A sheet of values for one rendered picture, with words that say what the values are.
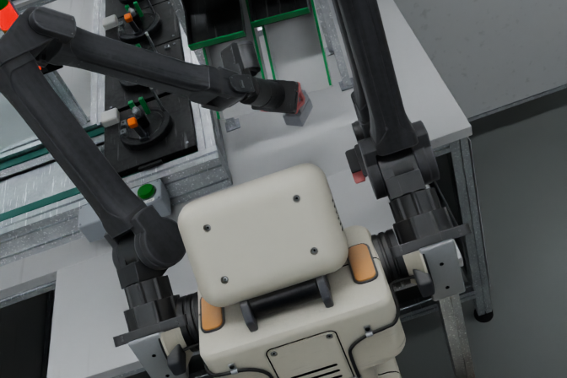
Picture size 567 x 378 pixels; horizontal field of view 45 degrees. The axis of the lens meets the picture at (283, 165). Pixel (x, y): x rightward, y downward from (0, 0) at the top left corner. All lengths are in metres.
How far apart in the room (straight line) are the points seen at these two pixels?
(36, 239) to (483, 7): 1.56
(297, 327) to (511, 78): 1.86
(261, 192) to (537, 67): 1.89
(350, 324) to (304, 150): 0.82
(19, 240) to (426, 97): 1.06
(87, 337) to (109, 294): 0.11
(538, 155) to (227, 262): 1.99
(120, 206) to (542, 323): 1.57
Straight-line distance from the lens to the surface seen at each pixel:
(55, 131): 1.09
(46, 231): 1.79
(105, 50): 1.20
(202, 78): 1.28
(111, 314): 1.61
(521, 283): 2.42
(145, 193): 1.63
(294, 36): 1.69
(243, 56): 1.39
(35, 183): 1.96
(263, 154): 1.75
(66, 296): 1.71
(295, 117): 1.53
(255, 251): 0.91
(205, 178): 1.68
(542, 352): 2.29
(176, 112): 1.81
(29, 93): 1.09
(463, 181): 1.82
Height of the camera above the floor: 2.02
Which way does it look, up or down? 43 degrees down
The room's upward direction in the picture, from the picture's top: 23 degrees counter-clockwise
